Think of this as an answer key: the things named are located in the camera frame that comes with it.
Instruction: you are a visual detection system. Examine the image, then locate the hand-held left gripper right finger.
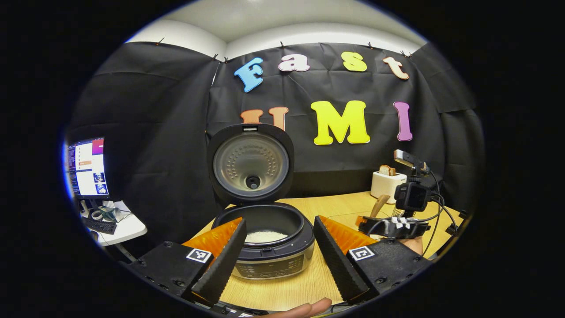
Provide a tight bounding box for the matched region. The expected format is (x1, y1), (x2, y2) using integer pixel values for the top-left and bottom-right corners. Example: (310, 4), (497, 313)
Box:
(313, 215), (433, 304)

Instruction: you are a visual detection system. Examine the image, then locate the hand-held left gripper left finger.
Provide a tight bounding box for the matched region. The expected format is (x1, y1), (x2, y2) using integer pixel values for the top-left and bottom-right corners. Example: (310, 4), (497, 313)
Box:
(126, 217), (248, 307)

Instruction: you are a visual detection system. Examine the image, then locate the wooden spoon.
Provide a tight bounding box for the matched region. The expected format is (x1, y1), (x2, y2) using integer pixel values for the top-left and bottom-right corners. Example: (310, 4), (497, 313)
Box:
(370, 194), (391, 219)

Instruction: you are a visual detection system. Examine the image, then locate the white rice heap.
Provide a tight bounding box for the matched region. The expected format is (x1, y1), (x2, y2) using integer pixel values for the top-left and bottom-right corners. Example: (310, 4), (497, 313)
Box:
(244, 231), (290, 243)

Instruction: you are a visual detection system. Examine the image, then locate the black silver rice cooker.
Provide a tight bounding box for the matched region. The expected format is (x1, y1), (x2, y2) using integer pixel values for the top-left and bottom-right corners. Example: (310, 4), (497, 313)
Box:
(207, 123), (316, 280)

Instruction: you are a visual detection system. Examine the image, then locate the white toaster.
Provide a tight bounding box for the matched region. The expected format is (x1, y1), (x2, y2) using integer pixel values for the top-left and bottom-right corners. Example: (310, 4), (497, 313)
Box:
(370, 170), (407, 204)

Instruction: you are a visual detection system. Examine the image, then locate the white side table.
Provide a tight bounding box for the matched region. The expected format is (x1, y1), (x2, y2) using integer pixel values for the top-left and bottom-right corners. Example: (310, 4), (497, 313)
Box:
(82, 200), (148, 246)

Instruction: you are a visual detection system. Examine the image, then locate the black keyboard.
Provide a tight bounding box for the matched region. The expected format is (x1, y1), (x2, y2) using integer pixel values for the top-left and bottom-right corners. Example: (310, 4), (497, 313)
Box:
(82, 216), (117, 235)

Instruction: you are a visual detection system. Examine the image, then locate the computer monitor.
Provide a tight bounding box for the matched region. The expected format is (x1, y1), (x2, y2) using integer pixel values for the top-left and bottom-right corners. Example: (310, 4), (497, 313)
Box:
(67, 137), (110, 200)

